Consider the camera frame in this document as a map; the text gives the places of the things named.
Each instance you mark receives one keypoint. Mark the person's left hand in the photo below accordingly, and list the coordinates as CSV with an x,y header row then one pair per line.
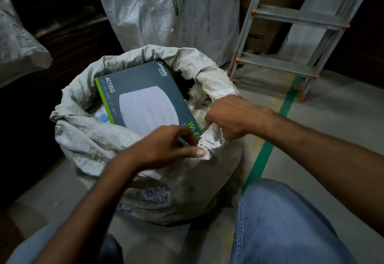
x,y
159,149

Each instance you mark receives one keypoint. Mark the person's right hand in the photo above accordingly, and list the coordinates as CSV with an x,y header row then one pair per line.
x,y
234,116

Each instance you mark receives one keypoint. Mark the clear bubble wrap packet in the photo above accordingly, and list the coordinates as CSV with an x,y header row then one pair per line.
x,y
198,101

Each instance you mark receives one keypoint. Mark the small light blue box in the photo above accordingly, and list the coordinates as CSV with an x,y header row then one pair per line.
x,y
101,115

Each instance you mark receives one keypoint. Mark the white woven sack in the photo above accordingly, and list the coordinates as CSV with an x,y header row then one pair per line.
x,y
90,140

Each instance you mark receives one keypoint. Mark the dark box white label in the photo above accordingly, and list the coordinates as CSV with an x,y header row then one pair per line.
x,y
141,77

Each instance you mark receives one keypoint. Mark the person's right forearm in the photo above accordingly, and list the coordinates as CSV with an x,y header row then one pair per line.
x,y
327,167

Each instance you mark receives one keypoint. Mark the person's left forearm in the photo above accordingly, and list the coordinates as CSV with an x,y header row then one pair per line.
x,y
81,215

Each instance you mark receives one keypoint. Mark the person's right leg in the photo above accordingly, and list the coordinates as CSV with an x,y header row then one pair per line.
x,y
285,227

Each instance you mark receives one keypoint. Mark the person's leg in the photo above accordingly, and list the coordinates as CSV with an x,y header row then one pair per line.
x,y
285,227
30,248

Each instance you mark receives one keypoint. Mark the person's left leg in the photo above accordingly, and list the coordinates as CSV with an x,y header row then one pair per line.
x,y
30,248

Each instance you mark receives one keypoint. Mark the large white sack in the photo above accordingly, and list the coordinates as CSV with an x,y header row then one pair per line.
x,y
18,41

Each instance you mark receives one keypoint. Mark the aluminium step ladder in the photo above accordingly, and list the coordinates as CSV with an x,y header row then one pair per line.
x,y
297,17

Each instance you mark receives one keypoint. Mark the tall white sack green mark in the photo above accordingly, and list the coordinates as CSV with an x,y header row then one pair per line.
x,y
144,11

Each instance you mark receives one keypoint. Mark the dark wooden panel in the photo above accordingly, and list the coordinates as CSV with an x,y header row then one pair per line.
x,y
69,41

